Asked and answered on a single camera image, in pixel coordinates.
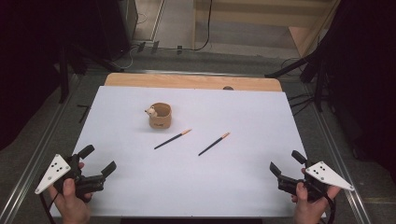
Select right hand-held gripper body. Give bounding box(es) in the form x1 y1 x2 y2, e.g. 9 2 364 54
276 159 356 203

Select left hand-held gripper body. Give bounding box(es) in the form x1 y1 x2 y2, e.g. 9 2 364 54
35 153 106 201

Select dark blue pencil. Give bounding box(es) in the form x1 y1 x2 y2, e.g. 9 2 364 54
153 128 192 150
197 132 232 157

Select wooden cup with animal figure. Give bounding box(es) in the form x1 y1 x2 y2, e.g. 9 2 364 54
144 102 173 130

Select person's right hand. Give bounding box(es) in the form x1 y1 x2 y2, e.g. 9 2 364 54
290 181 342 224

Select person's left hand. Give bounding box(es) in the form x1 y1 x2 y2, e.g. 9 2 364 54
47 177 94 224

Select black metal stand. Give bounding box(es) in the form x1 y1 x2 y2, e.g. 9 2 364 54
57 43 125 105
264 54 332 114

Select white table sheet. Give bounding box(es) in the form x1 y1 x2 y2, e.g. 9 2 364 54
48 85 327 218

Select black curtain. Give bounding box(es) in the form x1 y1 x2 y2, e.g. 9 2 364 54
0 0 134 152
307 0 396 185

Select light wooden board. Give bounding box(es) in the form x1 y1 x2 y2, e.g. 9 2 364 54
288 0 341 59

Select metal floor rail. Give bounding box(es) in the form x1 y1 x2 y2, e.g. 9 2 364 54
0 74 82 224
303 83 373 224

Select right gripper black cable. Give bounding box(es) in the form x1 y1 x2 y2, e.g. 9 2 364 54
321 190 338 224

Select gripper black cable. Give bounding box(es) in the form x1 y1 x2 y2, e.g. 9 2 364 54
321 190 338 224
39 191 60 224

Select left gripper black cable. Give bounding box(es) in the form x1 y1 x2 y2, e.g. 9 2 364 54
39 191 60 224

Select black floor bracket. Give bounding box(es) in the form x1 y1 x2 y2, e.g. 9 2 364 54
77 104 92 124

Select black floor cables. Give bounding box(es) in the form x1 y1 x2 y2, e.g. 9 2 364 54
287 92 316 117

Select black hanging cable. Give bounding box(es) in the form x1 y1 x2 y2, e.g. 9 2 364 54
193 0 214 52

